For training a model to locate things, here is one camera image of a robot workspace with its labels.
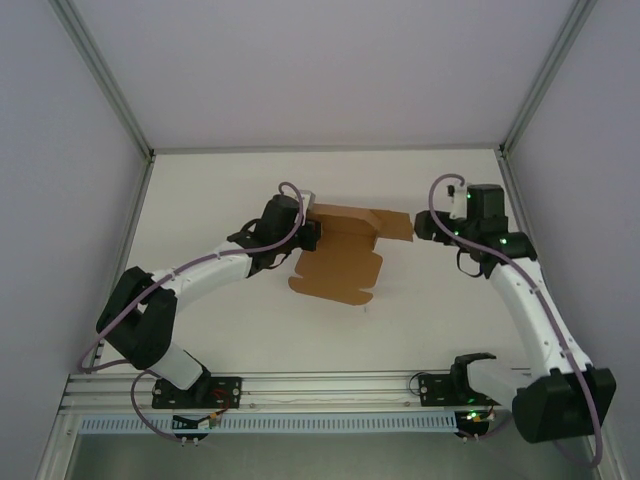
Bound aluminium frame post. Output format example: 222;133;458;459
49;0;155;161
499;0;599;157

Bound small electronics board green light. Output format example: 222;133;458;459
457;407;497;432

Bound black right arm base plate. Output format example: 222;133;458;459
418;372;501;407

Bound brown cardboard box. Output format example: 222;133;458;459
288;203;416;306

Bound small electronics board with wires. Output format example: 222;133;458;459
171;410;224;432

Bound aluminium mounting rail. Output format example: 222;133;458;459
59;368;609;412

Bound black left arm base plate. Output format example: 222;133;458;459
151;374;245;410

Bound pale slotted cable duct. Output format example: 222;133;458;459
79;412;459;434

